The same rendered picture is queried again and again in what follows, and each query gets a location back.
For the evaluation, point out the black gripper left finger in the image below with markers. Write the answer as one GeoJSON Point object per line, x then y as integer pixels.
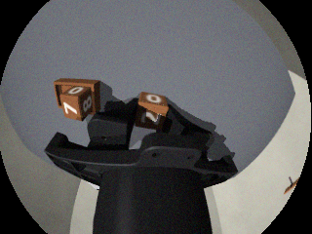
{"type": "Point", "coordinates": [111, 130]}

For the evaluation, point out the orange-brown digit cube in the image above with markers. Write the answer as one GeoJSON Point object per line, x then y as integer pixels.
{"type": "Point", "coordinates": [151, 111]}
{"type": "Point", "coordinates": [76, 102]}

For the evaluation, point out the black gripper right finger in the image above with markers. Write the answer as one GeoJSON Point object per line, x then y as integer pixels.
{"type": "Point", "coordinates": [175, 123]}

